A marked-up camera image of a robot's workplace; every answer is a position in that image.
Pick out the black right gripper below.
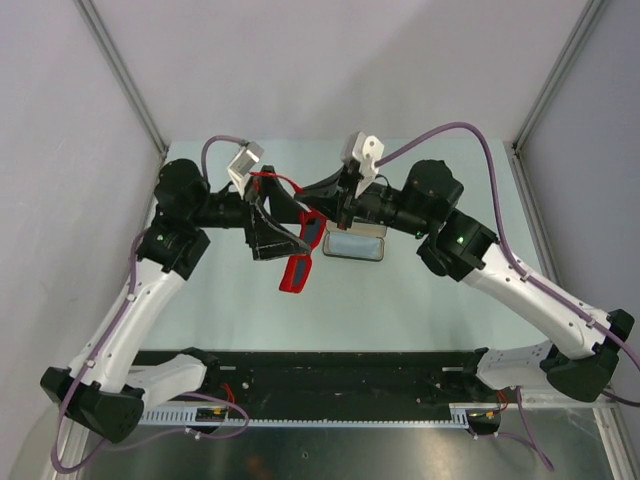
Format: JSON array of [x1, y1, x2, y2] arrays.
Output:
[[294, 163, 431, 239]]

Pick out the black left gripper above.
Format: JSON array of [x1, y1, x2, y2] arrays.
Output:
[[190, 167, 315, 261]]

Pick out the red sunglasses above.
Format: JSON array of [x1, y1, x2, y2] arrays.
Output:
[[247, 169, 327, 294]]

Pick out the dark green glasses case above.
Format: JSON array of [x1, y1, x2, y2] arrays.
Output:
[[322, 221, 387, 262]]

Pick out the light blue cleaning cloth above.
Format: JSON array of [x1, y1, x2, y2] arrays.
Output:
[[327, 240, 382, 259]]

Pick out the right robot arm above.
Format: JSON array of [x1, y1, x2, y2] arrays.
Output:
[[295, 160, 634, 403]]

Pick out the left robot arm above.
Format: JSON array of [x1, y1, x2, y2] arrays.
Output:
[[40, 159, 324, 444]]

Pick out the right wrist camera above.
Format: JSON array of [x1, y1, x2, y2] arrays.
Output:
[[341, 131, 385, 198]]

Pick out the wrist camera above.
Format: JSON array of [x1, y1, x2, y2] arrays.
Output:
[[226, 142, 264, 198], [341, 131, 385, 198]]

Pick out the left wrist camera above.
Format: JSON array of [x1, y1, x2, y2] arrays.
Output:
[[226, 142, 264, 198]]

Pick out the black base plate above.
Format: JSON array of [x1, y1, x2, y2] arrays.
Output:
[[102, 347, 586, 421]]

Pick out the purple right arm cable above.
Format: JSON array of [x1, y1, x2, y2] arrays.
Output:
[[374, 121, 640, 471]]

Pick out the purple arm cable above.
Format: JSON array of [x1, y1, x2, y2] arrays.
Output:
[[49, 134, 251, 475], [374, 121, 640, 471]]

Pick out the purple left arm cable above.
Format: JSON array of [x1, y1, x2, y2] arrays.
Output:
[[49, 134, 251, 475]]

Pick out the grey slotted cable duct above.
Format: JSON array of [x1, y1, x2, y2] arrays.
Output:
[[140, 402, 499, 428]]

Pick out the left aluminium frame post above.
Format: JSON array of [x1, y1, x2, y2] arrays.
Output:
[[72, 0, 168, 159]]

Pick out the aluminium frame post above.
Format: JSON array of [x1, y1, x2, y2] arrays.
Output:
[[72, 0, 168, 159], [509, 0, 609, 151]]

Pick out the right aluminium frame post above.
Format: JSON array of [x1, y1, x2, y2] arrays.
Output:
[[509, 0, 609, 151]]

